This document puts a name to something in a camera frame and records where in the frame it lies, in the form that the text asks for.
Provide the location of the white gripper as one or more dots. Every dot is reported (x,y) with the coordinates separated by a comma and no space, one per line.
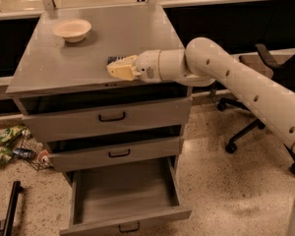
(147,66)

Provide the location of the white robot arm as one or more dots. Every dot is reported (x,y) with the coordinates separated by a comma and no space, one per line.
(203,62)

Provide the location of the grey top drawer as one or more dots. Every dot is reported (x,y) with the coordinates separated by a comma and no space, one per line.
(83,123)

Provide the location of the grey drawer cabinet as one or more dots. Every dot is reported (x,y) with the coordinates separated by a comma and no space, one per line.
(55,75)

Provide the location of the grey middle drawer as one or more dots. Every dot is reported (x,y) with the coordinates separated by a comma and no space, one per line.
(98,156)

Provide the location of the grey open bottom drawer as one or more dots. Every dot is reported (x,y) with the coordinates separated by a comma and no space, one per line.
(104,197)

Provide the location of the white paper bowl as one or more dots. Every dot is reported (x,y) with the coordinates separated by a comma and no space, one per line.
(72,30)

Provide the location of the red white can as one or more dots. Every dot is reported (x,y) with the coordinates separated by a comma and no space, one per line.
(42,157)

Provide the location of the green chip bag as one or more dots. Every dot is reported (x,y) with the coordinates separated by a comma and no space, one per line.
(10,134)

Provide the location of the blue soda can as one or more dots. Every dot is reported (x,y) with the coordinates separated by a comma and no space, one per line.
(23,153)

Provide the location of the black metal stand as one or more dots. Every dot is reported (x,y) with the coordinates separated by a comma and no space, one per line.
(8,225)

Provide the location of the black top drawer handle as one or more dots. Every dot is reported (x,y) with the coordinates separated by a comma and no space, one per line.
(113,118)

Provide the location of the black drawer handle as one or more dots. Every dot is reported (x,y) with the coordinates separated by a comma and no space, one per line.
(129,227)
(121,153)
(113,118)

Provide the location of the black middle drawer handle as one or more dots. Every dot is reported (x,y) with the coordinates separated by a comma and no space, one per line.
(121,153)

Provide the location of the black bottom drawer handle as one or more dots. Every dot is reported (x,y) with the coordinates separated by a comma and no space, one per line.
(129,227)

